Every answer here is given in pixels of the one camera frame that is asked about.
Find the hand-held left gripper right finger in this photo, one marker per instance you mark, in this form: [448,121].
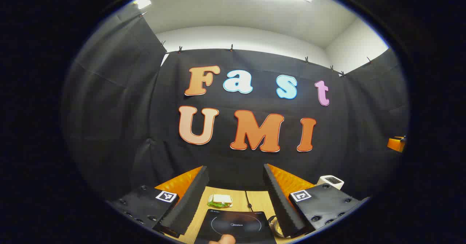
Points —
[282,204]

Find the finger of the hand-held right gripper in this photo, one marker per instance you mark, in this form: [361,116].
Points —
[396,144]

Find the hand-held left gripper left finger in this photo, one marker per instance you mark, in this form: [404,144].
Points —
[189,204]

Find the black induction cooktop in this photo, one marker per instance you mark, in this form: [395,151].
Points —
[251,233]

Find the pile of soybeans in pot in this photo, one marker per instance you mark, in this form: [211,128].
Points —
[279,231]

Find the sandwich with lettuce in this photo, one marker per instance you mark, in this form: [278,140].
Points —
[221,199]

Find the white toaster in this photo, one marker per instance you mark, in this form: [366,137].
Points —
[336,185]

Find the row of black cloth clips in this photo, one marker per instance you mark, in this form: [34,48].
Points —
[231,48]

